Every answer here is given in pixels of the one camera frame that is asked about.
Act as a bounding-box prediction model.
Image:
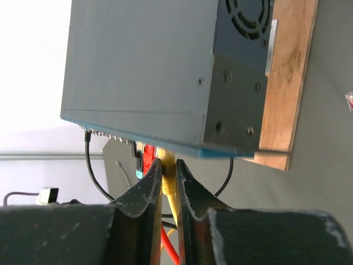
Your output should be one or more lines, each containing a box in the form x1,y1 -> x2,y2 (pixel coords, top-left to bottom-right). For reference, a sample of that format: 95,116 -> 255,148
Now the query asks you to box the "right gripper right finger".
176,159 -> 232,264

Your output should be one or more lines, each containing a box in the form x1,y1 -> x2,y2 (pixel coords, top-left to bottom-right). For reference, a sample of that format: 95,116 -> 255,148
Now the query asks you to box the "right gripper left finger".
107,159 -> 162,264

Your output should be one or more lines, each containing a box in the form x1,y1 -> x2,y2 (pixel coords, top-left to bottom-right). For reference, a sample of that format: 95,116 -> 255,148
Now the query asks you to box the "yellow ethernet cable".
157,147 -> 180,265

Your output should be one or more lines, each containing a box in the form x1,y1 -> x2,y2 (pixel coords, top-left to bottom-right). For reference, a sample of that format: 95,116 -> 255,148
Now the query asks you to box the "grey ethernet cable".
115,160 -> 132,188

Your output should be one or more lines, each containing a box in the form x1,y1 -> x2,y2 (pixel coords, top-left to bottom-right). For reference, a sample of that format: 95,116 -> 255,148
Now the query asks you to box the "wooden base board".
254,1 -> 318,171

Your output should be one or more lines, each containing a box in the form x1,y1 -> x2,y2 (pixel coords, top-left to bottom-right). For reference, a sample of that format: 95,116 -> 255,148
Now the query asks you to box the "short black cable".
214,157 -> 234,197

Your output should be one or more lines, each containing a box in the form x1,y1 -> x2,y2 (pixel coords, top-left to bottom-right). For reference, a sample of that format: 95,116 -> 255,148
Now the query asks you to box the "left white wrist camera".
36,187 -> 59,205

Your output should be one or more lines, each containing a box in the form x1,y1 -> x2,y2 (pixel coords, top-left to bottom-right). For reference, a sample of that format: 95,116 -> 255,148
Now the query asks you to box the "long black ethernet cable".
84,131 -> 115,202

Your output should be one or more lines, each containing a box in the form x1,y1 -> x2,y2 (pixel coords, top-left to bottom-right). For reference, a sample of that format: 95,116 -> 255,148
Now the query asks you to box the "dark grey network switch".
61,1 -> 274,157

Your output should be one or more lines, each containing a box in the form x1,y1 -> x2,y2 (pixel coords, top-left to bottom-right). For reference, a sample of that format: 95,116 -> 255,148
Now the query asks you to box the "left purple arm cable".
3,192 -> 39,205

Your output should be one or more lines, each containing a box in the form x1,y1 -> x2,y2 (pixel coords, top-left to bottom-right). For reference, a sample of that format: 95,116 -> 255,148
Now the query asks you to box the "metal mounting bracket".
265,19 -> 277,74

